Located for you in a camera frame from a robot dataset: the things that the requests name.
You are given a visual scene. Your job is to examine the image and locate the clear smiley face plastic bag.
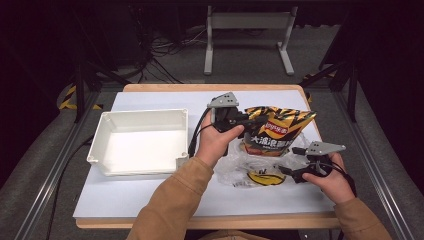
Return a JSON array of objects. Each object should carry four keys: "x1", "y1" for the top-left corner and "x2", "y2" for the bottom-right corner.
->
[{"x1": 214, "y1": 132, "x2": 313, "y2": 190}]

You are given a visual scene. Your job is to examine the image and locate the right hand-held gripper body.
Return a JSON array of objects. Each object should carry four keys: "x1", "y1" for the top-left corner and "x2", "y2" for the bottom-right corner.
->
[{"x1": 304, "y1": 140, "x2": 347, "y2": 175}]

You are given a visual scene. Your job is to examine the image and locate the yellow black hazard tape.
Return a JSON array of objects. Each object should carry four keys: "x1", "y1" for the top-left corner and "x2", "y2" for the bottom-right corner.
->
[{"x1": 58, "y1": 84, "x2": 103, "y2": 111}]

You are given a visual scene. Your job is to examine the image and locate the white table sheet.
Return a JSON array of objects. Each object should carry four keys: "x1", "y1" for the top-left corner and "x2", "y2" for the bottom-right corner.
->
[{"x1": 73, "y1": 90, "x2": 335, "y2": 220}]

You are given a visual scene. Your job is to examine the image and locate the black floor cable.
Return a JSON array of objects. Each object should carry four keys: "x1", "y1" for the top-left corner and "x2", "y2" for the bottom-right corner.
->
[{"x1": 45, "y1": 134, "x2": 97, "y2": 240}]

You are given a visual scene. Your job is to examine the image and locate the bundle of floor cables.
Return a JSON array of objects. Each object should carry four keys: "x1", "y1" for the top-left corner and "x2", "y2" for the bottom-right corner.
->
[{"x1": 131, "y1": 19, "x2": 209, "y2": 85}]

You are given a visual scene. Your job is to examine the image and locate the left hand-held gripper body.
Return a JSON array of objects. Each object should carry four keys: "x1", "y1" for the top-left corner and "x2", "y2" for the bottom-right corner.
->
[{"x1": 207, "y1": 91, "x2": 250, "y2": 133}]

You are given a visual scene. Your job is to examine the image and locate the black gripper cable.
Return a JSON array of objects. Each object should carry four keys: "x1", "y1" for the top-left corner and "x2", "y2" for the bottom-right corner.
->
[
  {"x1": 187, "y1": 107, "x2": 215, "y2": 158},
  {"x1": 328, "y1": 161, "x2": 358, "y2": 198}
]

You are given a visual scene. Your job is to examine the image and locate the white plastic box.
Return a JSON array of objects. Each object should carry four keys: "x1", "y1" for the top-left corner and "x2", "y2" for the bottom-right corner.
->
[{"x1": 86, "y1": 108, "x2": 190, "y2": 177}]

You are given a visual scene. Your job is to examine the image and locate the grey metal stand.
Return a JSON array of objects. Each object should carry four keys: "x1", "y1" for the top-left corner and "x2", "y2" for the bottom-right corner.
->
[{"x1": 203, "y1": 5, "x2": 299, "y2": 76}]

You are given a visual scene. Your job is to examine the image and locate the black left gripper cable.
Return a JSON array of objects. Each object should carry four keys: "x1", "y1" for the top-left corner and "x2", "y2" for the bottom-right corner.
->
[{"x1": 187, "y1": 107, "x2": 215, "y2": 158}]

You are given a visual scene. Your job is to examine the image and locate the person's right hand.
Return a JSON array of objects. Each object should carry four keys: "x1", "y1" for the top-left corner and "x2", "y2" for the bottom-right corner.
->
[{"x1": 301, "y1": 153, "x2": 356, "y2": 205}]

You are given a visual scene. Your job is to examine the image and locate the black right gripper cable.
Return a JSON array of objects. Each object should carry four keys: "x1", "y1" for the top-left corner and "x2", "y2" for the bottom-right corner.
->
[{"x1": 328, "y1": 161, "x2": 358, "y2": 198}]

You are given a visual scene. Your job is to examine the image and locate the yellow black chips bag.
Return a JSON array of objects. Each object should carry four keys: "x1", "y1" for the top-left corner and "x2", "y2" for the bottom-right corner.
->
[{"x1": 241, "y1": 105, "x2": 318, "y2": 158}]

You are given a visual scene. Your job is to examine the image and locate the person's left hand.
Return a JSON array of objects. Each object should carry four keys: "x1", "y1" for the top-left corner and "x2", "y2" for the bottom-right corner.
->
[{"x1": 194, "y1": 112, "x2": 246, "y2": 168}]

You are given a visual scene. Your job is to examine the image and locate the aluminium rail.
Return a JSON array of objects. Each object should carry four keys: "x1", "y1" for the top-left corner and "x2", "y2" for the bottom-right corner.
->
[
  {"x1": 332, "y1": 89, "x2": 418, "y2": 240},
  {"x1": 13, "y1": 89, "x2": 102, "y2": 240}
]

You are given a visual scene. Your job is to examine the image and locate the black stand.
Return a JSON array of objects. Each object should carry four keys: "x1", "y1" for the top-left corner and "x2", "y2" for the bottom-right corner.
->
[
  {"x1": 71, "y1": 49, "x2": 132, "y2": 124},
  {"x1": 299, "y1": 53, "x2": 360, "y2": 124}
]

